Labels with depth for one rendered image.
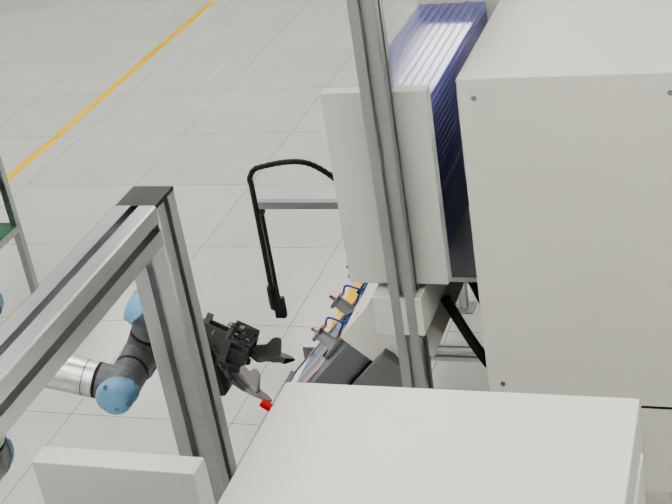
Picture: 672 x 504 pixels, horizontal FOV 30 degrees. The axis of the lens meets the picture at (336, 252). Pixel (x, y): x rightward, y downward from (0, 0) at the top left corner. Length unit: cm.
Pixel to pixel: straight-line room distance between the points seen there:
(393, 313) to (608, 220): 36
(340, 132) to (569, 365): 51
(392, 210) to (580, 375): 40
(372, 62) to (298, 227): 359
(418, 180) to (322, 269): 313
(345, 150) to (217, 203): 385
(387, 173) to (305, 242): 338
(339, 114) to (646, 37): 46
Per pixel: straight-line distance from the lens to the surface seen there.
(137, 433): 425
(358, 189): 189
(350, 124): 185
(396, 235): 188
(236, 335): 252
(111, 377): 252
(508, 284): 193
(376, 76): 178
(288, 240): 525
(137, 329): 259
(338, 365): 214
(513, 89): 179
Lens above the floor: 235
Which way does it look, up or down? 27 degrees down
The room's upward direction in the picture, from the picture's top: 9 degrees counter-clockwise
